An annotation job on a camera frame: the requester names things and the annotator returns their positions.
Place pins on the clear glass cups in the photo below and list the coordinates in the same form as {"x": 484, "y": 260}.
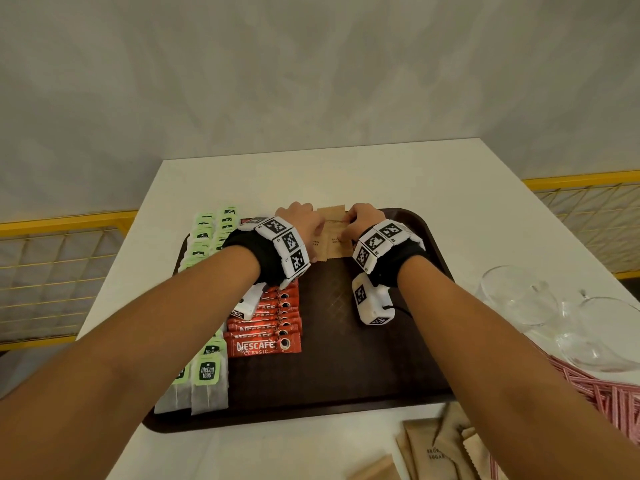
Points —
{"x": 515, "y": 294}

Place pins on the person's right hand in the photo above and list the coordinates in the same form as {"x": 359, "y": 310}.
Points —
{"x": 365, "y": 217}

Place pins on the wristband with marker tiles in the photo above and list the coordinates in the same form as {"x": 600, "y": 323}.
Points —
{"x": 285, "y": 242}
{"x": 380, "y": 239}

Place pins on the neat rows of tea bags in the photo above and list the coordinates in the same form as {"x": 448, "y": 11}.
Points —
{"x": 207, "y": 369}

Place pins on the brown plastic tray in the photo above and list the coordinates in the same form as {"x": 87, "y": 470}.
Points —
{"x": 350, "y": 364}

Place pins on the pile of brown sugar packets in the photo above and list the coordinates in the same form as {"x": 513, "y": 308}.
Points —
{"x": 430, "y": 444}

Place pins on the person's left hand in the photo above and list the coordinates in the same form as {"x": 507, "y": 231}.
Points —
{"x": 302, "y": 219}

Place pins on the person's left forearm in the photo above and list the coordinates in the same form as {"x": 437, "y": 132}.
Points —
{"x": 100, "y": 374}

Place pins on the pile of pink stirrer sticks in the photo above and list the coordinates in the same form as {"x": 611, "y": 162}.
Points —
{"x": 615, "y": 399}

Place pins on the square brown sugar packet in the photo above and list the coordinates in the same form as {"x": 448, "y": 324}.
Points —
{"x": 320, "y": 249}
{"x": 336, "y": 247}
{"x": 331, "y": 211}
{"x": 336, "y": 225}

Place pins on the right wristband with marker tiles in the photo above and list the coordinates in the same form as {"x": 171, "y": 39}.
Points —
{"x": 380, "y": 239}

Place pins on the person's right forearm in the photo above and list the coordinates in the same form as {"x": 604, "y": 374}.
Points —
{"x": 510, "y": 384}

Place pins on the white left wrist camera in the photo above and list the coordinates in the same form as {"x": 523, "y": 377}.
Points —
{"x": 250, "y": 302}

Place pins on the marker cube on right wrist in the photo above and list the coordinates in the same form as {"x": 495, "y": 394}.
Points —
{"x": 370, "y": 302}

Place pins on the left wristband with marker tiles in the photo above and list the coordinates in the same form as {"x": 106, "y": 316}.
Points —
{"x": 285, "y": 242}

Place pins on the row of red Nescafe sachets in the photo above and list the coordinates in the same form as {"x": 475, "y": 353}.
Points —
{"x": 260, "y": 347}

